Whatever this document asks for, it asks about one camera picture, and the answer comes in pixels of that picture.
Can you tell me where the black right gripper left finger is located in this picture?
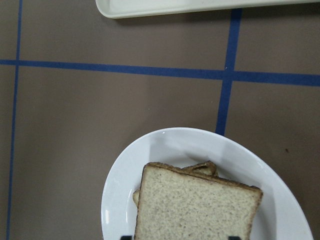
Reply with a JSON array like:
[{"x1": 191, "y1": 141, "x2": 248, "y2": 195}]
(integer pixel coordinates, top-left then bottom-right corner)
[{"x1": 120, "y1": 235, "x2": 132, "y2": 240}]

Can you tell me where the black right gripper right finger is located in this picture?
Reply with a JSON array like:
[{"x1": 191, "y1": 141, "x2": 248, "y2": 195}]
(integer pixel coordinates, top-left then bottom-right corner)
[{"x1": 228, "y1": 236, "x2": 241, "y2": 240}]

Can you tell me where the white round plate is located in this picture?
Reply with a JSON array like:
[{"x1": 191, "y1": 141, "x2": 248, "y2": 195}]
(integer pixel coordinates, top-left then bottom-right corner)
[{"x1": 101, "y1": 127, "x2": 313, "y2": 240}]

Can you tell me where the bread slice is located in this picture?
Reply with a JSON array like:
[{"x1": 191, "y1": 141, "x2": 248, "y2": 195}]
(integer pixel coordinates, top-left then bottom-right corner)
[
  {"x1": 132, "y1": 161, "x2": 219, "y2": 207},
  {"x1": 134, "y1": 162, "x2": 263, "y2": 240}
]

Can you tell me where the bread slice under egg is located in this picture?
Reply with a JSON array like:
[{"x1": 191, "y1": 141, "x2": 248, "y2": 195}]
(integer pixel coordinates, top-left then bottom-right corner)
[{"x1": 132, "y1": 161, "x2": 219, "y2": 207}]

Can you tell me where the cream bear tray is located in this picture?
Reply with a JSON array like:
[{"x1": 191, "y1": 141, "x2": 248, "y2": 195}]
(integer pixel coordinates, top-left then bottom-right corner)
[{"x1": 95, "y1": 0, "x2": 314, "y2": 19}]

